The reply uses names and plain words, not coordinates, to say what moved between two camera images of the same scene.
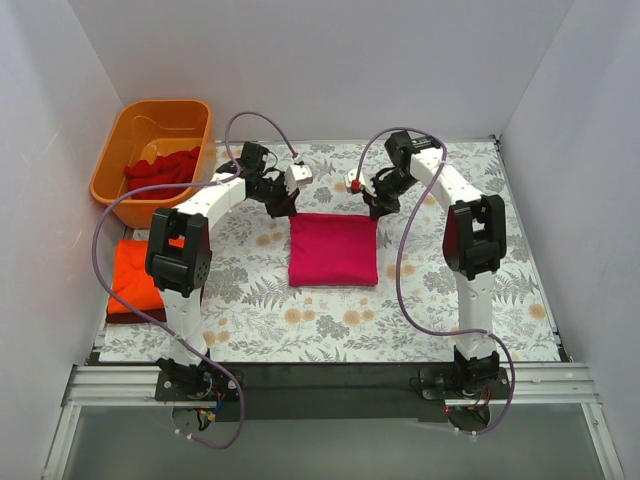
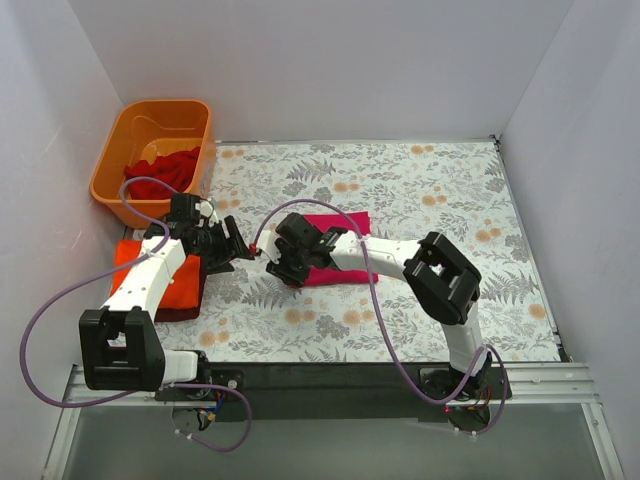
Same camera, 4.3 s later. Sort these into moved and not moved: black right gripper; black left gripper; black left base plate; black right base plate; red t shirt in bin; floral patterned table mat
Moved: black right gripper; black left gripper
Not moved: black left base plate; red t shirt in bin; black right base plate; floral patterned table mat
